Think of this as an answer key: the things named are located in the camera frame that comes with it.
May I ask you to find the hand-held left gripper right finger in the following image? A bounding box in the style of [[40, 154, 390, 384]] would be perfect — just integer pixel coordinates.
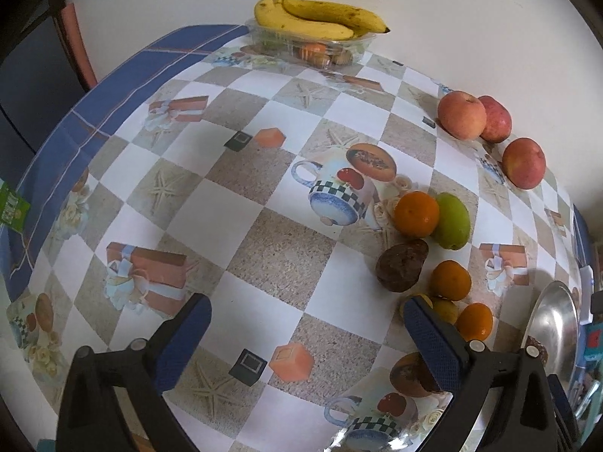
[[403, 295, 581, 452]]

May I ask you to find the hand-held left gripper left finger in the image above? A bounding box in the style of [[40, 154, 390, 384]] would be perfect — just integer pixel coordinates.
[[55, 293, 214, 452]]

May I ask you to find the small yellowish round fruit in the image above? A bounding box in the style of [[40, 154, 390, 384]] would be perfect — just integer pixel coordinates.
[[431, 298, 459, 325]]

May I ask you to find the orange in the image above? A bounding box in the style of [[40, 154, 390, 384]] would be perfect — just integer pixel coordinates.
[[430, 260, 472, 302], [394, 191, 441, 238], [456, 302, 494, 342]]

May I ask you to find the dark brown fruit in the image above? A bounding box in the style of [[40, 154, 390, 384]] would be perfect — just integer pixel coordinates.
[[375, 238, 430, 293], [524, 336, 548, 365]]

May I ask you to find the metal bowl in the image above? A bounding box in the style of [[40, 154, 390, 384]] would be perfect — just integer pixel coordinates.
[[520, 281, 581, 415]]

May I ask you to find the checked printed tablecloth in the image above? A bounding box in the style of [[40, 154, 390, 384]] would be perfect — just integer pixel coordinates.
[[0, 33, 585, 452]]

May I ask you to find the teal and red toy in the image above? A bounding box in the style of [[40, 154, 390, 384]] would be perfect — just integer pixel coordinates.
[[583, 322, 603, 363]]

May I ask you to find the red apple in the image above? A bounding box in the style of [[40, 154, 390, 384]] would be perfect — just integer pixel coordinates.
[[437, 90, 487, 141], [478, 95, 513, 144], [501, 137, 547, 190]]

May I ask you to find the green packet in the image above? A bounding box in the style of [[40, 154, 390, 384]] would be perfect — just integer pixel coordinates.
[[0, 180, 31, 232]]

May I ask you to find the clear plastic tray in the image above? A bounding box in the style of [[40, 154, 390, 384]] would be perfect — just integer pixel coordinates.
[[245, 19, 378, 69]]

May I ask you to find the small reddish orange fruit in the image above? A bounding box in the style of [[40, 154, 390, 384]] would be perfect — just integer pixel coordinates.
[[301, 42, 331, 65]]

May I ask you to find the pink chair back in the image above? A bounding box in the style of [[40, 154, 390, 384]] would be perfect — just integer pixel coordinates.
[[55, 2, 98, 90]]

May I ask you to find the yellow banana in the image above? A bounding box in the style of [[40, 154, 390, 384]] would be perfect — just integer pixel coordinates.
[[282, 0, 391, 38], [254, 0, 355, 41]]

